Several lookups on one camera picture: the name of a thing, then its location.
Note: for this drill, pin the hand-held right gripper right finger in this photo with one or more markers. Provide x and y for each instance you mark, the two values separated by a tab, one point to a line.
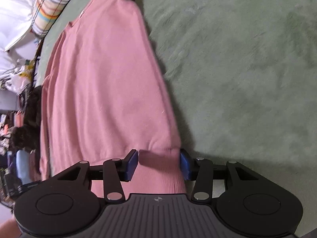
185	164

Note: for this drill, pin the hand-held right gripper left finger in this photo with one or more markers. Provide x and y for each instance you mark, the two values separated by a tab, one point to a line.
131	164

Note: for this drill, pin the pink sweater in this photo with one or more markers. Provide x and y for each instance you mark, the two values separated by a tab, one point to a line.
104	79

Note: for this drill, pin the light blue cloth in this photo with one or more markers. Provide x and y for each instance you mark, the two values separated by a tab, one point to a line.
23	166

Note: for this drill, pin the black cat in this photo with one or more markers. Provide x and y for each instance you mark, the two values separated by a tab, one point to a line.
32	114

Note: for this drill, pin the bed with green sheet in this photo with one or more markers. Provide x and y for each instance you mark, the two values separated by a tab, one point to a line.
235	67

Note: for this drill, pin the plaid quilt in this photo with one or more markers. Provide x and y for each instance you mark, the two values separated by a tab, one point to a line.
49	7

